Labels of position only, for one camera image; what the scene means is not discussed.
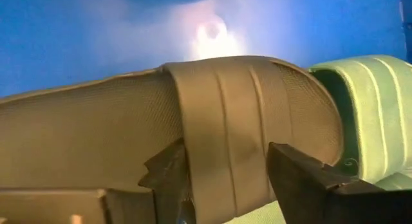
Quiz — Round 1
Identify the black rubber slide sandal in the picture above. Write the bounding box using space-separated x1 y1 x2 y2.
0 55 344 224

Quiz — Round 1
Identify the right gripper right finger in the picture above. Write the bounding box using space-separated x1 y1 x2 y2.
266 141 353 224

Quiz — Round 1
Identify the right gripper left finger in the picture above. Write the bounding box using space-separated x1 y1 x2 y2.
137 138 196 224

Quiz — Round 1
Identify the blue plastic bin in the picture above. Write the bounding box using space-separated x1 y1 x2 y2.
0 0 412 99

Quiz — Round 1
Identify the green rubber slide sandal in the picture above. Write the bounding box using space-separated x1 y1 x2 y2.
223 171 412 224
307 54 412 186

